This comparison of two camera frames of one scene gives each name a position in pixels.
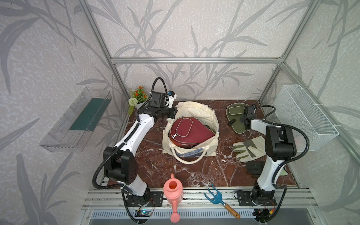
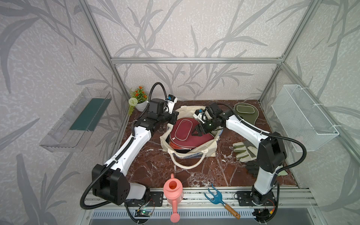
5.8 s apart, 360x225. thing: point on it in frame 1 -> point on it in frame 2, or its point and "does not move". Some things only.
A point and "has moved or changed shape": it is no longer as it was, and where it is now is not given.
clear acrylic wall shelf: x=70 y=132 does not move
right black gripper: x=242 y=118 -> x=202 y=131
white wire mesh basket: x=292 y=106 does not move
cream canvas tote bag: x=188 y=155 has moved or changed shape
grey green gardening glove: x=250 y=149 does not move
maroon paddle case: x=186 y=131 does not move
